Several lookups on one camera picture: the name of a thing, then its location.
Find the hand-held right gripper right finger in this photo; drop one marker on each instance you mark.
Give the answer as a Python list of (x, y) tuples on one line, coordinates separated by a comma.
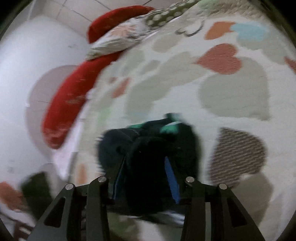
[(172, 180)]

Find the white bedsheet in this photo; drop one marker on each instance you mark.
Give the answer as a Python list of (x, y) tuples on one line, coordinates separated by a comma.
[(67, 157)]

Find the floral pillow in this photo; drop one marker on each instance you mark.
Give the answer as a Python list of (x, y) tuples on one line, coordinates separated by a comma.
[(118, 37)]

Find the olive cloud patterned pillow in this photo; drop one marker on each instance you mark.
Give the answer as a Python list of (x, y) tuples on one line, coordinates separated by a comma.
[(166, 15)]

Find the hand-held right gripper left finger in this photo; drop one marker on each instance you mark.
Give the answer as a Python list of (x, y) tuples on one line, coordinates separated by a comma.
[(120, 180)]

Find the heart patterned quilt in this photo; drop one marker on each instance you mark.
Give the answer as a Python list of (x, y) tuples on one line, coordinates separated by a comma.
[(185, 92)]

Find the long red pillow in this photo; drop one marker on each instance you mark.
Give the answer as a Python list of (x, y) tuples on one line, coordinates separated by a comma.
[(67, 104)]

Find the dark blurred object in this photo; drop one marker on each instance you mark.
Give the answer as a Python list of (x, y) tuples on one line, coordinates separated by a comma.
[(38, 194)]

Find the dark navy striped pants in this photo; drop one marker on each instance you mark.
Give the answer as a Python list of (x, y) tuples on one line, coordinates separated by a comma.
[(150, 162)]

